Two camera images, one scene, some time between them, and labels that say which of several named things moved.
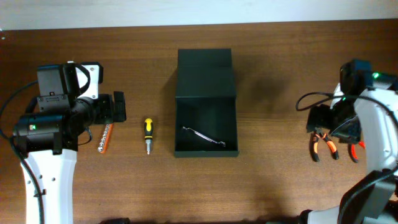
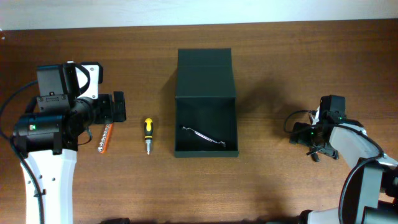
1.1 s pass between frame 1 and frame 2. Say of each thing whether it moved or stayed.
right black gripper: moved
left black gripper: stayed
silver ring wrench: stayed
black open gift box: stayed
